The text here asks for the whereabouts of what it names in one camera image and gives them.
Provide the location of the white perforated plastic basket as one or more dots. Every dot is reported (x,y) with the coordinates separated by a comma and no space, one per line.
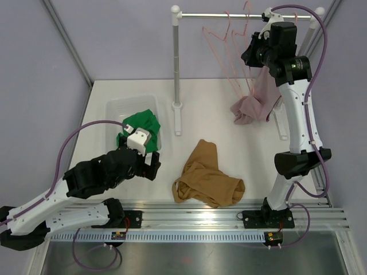
(119,109)

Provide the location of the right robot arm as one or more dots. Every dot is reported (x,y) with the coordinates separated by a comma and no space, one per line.
(275,48)

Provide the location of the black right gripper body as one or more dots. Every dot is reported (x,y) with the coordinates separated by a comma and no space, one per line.
(260,53)

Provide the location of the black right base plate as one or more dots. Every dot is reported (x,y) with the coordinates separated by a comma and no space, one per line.
(257,219)

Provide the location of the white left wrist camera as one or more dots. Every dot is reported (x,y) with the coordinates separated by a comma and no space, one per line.
(137,139)

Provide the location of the white slotted cable duct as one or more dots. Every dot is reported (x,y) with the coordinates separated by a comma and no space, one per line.
(162,236)

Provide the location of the green tank top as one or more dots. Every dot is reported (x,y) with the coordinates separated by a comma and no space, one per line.
(146,120)

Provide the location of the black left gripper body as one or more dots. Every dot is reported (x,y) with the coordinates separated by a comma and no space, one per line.
(137,169)

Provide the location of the mauve tank top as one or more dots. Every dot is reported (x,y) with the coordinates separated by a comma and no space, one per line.
(259,104)

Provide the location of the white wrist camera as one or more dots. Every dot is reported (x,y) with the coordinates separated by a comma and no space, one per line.
(137,139)
(269,17)

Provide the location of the silver and white clothes rack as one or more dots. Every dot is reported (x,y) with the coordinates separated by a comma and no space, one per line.
(176,15)

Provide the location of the left aluminium frame post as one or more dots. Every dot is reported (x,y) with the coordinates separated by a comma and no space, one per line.
(62,31)

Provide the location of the brown tank top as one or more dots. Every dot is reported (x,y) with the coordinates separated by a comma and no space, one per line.
(201,179)

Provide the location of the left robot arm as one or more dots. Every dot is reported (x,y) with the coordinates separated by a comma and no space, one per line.
(30,225)

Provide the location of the pink wire hanger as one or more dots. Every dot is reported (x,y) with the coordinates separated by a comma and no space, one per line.
(222,61)

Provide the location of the aluminium mounting rail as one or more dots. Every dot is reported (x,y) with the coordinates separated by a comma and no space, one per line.
(190,216)

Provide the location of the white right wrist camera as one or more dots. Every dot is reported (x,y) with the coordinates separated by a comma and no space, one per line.
(269,17)

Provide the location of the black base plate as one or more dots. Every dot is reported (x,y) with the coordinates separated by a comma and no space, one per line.
(257,219)
(133,218)

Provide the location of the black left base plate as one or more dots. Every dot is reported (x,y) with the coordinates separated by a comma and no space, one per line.
(133,218)

